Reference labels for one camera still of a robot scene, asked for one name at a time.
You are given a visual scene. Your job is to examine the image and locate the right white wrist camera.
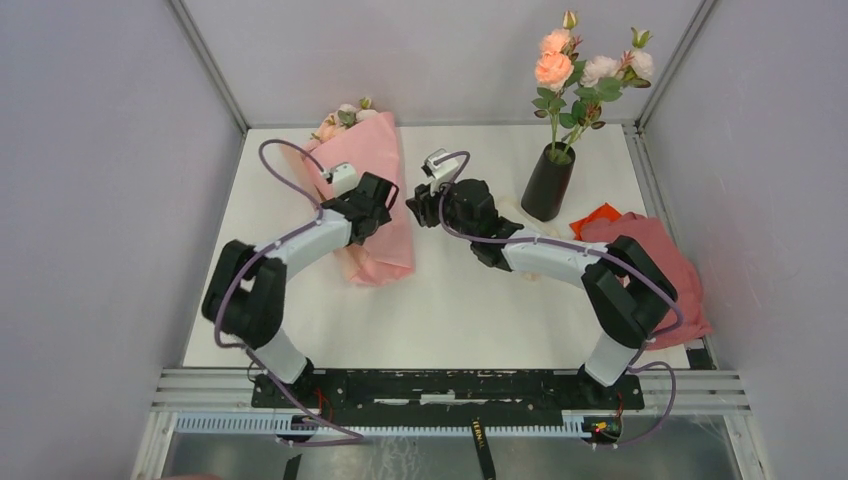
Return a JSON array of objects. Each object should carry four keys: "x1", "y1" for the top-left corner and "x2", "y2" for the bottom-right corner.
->
[{"x1": 422, "y1": 148, "x2": 460, "y2": 196}]

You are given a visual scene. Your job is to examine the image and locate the orange paper piece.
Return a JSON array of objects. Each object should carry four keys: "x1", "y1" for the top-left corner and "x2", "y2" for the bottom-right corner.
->
[{"x1": 569, "y1": 203, "x2": 622, "y2": 241}]

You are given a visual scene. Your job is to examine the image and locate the black cylindrical vase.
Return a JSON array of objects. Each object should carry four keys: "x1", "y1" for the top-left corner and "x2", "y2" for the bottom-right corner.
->
[{"x1": 520, "y1": 142, "x2": 576, "y2": 222}]

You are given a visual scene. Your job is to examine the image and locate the pink crumpled cloth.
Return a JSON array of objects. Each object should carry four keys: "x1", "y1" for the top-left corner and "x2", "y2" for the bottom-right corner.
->
[{"x1": 581, "y1": 212, "x2": 713, "y2": 350}]

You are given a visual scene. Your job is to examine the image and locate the cream printed ribbon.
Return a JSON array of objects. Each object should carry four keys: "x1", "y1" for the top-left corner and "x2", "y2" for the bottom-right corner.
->
[{"x1": 496, "y1": 196, "x2": 565, "y2": 240}]

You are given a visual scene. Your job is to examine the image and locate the purple cable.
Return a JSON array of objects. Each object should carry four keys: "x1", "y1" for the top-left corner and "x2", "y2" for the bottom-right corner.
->
[
  {"x1": 433, "y1": 150, "x2": 685, "y2": 450},
  {"x1": 213, "y1": 139, "x2": 367, "y2": 449}
]

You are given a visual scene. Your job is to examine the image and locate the pink paper bouquet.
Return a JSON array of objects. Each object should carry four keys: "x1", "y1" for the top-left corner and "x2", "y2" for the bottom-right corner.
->
[{"x1": 289, "y1": 98, "x2": 415, "y2": 287}]

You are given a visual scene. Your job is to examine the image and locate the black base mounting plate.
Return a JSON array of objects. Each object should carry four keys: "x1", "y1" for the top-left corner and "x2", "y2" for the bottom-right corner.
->
[{"x1": 289, "y1": 369, "x2": 645, "y2": 427}]

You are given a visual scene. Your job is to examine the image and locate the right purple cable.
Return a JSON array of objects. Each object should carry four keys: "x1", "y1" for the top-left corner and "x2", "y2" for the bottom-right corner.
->
[{"x1": 433, "y1": 150, "x2": 685, "y2": 450}]

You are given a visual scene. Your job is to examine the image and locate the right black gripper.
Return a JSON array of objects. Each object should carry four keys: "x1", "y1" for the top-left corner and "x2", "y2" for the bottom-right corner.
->
[{"x1": 405, "y1": 173, "x2": 477, "y2": 243}]

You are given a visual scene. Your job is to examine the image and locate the white slotted cable duct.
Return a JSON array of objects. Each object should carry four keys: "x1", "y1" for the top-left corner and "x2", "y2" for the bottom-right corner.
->
[{"x1": 173, "y1": 411, "x2": 591, "y2": 440}]

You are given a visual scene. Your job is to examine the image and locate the black printed strap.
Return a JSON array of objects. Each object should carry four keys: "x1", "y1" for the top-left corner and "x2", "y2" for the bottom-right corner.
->
[{"x1": 470, "y1": 417, "x2": 497, "y2": 480}]

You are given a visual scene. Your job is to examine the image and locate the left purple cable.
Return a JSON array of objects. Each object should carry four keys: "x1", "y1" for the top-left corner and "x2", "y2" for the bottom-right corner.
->
[{"x1": 213, "y1": 139, "x2": 367, "y2": 449}]

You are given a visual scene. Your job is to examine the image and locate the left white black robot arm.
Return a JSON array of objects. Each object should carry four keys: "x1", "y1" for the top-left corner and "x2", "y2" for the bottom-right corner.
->
[{"x1": 200, "y1": 172, "x2": 399, "y2": 408}]

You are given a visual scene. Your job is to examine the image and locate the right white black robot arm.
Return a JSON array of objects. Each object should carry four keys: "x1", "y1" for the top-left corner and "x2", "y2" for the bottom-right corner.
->
[{"x1": 405, "y1": 179, "x2": 682, "y2": 408}]

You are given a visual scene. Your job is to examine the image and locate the peach white artificial roses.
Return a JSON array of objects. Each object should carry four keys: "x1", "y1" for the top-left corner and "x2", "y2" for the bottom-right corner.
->
[{"x1": 532, "y1": 10, "x2": 655, "y2": 165}]

